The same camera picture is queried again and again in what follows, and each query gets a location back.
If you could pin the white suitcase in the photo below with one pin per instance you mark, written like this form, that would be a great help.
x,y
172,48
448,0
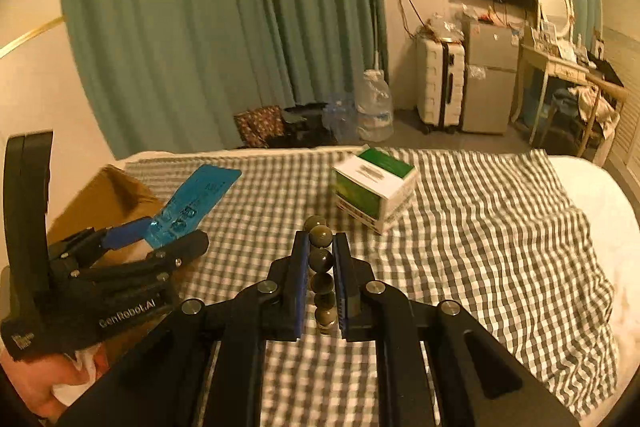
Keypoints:
x,y
440,82

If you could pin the small clear water bottle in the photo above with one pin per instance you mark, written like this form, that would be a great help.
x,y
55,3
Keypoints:
x,y
337,117

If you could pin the grey mini fridge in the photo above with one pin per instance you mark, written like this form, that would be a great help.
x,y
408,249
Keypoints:
x,y
490,77

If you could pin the white dressing table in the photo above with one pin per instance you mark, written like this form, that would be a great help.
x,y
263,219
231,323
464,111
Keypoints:
x,y
550,67

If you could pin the pile of clothes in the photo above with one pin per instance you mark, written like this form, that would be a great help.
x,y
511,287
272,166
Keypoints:
x,y
592,104

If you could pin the checked blanket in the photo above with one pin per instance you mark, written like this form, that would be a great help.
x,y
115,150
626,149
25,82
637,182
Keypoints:
x,y
475,257

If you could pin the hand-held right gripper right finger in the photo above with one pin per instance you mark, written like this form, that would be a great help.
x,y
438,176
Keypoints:
x,y
342,287

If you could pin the blue packet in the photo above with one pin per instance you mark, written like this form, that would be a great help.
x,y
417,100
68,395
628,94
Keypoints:
x,y
205,189

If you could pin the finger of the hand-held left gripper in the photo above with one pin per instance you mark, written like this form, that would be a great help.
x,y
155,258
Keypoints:
x,y
125,232
175,252

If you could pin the person's left hand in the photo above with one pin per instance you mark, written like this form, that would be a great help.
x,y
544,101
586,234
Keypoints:
x,y
25,382

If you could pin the patterned bag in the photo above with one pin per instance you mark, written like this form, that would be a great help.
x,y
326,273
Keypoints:
x,y
260,127

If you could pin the green and white box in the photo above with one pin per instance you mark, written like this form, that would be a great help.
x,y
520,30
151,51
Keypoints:
x,y
375,192

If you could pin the clear water jug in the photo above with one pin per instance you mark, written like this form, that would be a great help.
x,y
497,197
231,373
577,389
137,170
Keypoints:
x,y
375,107

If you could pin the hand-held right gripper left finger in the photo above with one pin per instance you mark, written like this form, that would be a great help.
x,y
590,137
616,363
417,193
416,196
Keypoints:
x,y
299,287

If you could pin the white louvred wardrobe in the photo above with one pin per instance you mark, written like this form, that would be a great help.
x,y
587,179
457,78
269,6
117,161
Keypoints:
x,y
625,132

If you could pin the black bag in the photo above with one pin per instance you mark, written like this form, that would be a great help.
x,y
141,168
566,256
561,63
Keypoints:
x,y
307,124

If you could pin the cardboard box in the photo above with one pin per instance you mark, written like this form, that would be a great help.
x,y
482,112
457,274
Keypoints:
x,y
100,207

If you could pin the oval white mirror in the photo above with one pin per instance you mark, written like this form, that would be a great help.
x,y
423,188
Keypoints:
x,y
554,7

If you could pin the white bed sheet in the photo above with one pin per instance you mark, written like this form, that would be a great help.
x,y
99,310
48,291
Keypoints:
x,y
600,207

